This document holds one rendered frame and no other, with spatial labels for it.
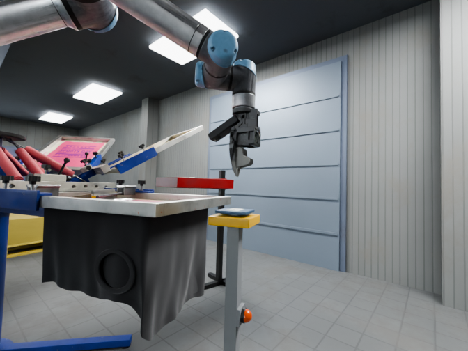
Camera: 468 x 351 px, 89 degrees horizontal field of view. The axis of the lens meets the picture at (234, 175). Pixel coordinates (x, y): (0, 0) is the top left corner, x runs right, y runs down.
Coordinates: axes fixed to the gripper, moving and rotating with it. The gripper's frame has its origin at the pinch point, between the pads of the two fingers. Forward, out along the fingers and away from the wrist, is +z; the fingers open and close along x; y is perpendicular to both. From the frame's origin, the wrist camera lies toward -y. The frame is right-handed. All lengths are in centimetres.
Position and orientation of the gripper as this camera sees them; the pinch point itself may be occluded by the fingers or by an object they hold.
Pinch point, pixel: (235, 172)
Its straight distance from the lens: 76.0
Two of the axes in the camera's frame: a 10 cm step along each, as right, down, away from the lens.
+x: 3.7, 0.5, 9.3
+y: 9.3, 0.1, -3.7
